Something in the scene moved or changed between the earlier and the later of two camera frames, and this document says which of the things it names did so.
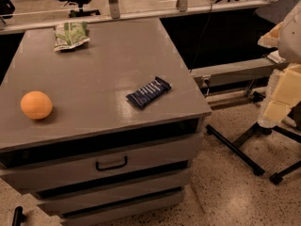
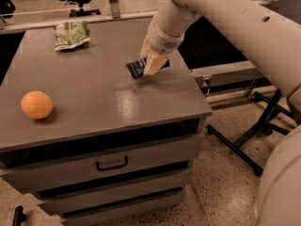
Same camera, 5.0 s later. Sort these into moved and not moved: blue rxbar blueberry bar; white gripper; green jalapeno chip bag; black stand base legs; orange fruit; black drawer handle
Moved: blue rxbar blueberry bar; white gripper
Not moved: black stand base legs; green jalapeno chip bag; black drawer handle; orange fruit
